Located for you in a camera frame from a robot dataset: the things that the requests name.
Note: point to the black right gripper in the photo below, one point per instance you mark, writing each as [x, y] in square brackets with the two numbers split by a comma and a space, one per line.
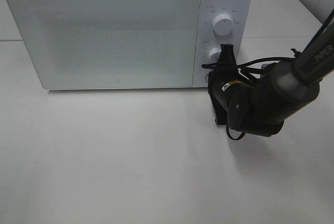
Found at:
[224, 78]

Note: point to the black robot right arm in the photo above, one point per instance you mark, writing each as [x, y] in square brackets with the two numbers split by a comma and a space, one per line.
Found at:
[257, 101]

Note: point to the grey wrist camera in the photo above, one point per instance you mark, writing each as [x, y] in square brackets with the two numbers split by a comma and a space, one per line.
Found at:
[220, 113]

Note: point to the white microwave knob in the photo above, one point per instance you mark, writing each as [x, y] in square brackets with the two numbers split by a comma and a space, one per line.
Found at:
[214, 55]
[223, 23]

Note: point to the white microwave door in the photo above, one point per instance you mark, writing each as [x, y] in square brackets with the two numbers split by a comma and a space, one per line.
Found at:
[103, 44]

